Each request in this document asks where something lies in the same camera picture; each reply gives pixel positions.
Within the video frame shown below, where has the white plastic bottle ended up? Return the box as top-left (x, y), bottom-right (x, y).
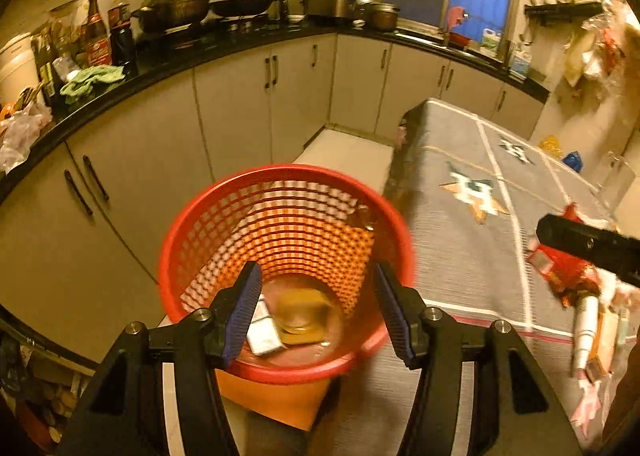
top-left (572, 293), bottom-right (599, 378)

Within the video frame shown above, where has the red foil snack wrapper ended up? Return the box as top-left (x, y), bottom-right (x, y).
top-left (525, 234), bottom-right (602, 308)

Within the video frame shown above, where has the clear glass pitcher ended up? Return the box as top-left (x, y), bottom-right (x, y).
top-left (594, 151), bottom-right (637, 213)

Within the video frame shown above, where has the orange cardboard box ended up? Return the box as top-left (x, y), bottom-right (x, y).
top-left (585, 308), bottom-right (620, 384)

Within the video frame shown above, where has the grey star-patterned tablecloth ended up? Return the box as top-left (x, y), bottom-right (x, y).
top-left (262, 100), bottom-right (613, 455)

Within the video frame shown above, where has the white box in basket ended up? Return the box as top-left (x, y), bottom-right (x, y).
top-left (246, 295), bottom-right (284, 356)

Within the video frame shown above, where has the yellow item in basket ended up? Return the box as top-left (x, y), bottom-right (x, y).
top-left (273, 288), bottom-right (333, 346)

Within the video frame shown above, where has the white detergent jug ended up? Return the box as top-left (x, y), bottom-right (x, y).
top-left (480, 28), bottom-right (502, 58)

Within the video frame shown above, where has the red plastic mesh basket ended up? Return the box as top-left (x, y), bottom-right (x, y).
top-left (157, 163), bottom-right (417, 432)

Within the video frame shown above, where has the steel cooking pot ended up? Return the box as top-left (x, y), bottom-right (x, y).
top-left (366, 2), bottom-right (400, 32)

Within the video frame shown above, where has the green dish cloth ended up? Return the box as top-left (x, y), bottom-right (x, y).
top-left (60, 64), bottom-right (125, 105)

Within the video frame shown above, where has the yellow-capped dark bottle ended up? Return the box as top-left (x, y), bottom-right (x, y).
top-left (107, 0), bottom-right (138, 77)

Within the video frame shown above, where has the white bucket on counter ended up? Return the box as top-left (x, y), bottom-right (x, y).
top-left (0, 33), bottom-right (39, 104)

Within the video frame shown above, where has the dark sauce bottle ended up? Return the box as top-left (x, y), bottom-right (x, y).
top-left (80, 0), bottom-right (112, 66)

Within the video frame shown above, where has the rectangular steel cooker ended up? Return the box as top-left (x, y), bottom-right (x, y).
top-left (303, 0), bottom-right (356, 20)

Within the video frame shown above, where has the lidded black wok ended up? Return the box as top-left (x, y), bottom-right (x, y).
top-left (131, 0), bottom-right (211, 34)

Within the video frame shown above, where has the black frying pan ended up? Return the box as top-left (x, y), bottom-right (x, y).
top-left (209, 0), bottom-right (282, 19)

